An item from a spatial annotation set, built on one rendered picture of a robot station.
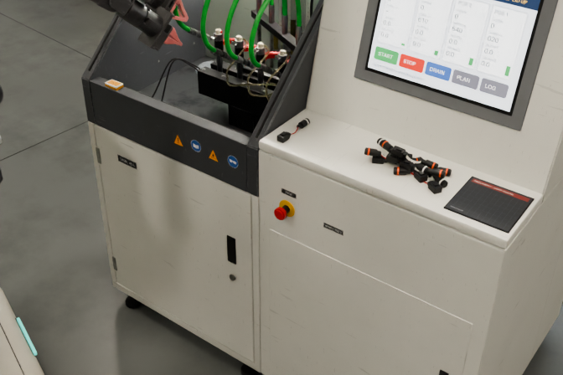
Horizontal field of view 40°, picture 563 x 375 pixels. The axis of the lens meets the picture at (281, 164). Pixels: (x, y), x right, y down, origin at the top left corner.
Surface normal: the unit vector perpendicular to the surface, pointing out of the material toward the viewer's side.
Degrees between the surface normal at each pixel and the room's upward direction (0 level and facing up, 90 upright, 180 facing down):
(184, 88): 0
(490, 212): 0
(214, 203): 90
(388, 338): 90
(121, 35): 90
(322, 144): 0
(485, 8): 76
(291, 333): 90
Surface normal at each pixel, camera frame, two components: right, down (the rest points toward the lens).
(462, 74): -0.57, 0.23
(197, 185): -0.59, 0.44
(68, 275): 0.00, -0.83
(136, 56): 0.80, 0.33
